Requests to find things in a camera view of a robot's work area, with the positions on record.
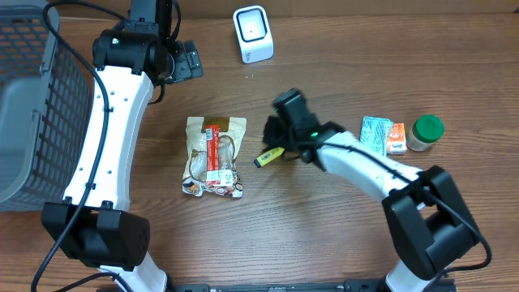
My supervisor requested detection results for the red stick snack packet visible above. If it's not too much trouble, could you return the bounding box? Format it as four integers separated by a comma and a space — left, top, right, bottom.
205, 124, 234, 187

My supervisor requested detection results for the grey plastic shopping basket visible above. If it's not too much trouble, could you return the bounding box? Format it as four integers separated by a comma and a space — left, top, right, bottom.
1, 0, 92, 212

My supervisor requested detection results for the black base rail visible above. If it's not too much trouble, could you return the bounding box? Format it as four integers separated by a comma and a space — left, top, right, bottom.
169, 279, 390, 292

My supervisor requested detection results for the yellow highlighter pen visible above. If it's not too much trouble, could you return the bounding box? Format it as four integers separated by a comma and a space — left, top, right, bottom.
254, 147, 285, 168

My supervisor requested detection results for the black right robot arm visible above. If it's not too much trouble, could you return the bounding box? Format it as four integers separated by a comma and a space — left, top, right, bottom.
263, 88, 486, 291

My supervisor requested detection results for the small orange snack box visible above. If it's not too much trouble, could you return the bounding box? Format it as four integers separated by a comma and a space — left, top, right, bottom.
387, 123, 407, 155

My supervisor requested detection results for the beige brown snack pouch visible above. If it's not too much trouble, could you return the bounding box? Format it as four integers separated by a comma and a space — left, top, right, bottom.
182, 117, 247, 199

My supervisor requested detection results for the white barcode scanner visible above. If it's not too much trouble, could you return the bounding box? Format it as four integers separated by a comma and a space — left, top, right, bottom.
233, 5, 274, 64

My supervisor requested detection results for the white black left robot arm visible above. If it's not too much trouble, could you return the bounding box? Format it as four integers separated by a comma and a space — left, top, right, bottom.
41, 0, 203, 291

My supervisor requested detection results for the green lidded beige jar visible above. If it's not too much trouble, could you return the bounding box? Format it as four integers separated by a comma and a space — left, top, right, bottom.
406, 115, 444, 152

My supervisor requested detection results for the teal orange snack pack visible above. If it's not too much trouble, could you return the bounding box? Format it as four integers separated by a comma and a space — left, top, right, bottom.
359, 116, 393, 156

